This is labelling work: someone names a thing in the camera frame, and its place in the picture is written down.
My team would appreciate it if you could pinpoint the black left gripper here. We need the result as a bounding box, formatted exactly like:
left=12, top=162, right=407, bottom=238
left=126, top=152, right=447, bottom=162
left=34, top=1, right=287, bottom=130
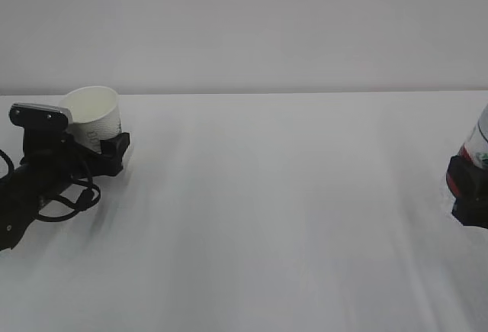
left=18, top=132, right=130, bottom=198

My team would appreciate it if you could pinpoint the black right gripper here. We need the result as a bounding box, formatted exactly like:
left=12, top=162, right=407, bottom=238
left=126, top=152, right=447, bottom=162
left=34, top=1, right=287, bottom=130
left=448, top=156, right=488, bottom=228

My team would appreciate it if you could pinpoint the clear Nongfu Spring water bottle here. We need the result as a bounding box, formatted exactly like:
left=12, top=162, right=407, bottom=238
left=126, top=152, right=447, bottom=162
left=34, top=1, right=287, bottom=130
left=446, top=107, right=487, bottom=184

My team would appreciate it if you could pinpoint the white paper cup green print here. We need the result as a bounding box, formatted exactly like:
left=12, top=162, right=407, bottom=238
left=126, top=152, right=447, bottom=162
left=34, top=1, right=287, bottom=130
left=59, top=86, right=122, bottom=153

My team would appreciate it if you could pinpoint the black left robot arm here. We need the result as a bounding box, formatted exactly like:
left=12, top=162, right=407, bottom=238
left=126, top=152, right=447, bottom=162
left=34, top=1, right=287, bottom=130
left=1, top=131, right=130, bottom=250

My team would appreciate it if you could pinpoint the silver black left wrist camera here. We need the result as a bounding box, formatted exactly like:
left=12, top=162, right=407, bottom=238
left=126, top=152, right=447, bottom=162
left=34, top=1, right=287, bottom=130
left=9, top=102, right=72, bottom=132

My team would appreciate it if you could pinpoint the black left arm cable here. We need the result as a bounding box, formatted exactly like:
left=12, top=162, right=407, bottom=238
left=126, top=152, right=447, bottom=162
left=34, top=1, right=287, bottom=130
left=0, top=144, right=102, bottom=223

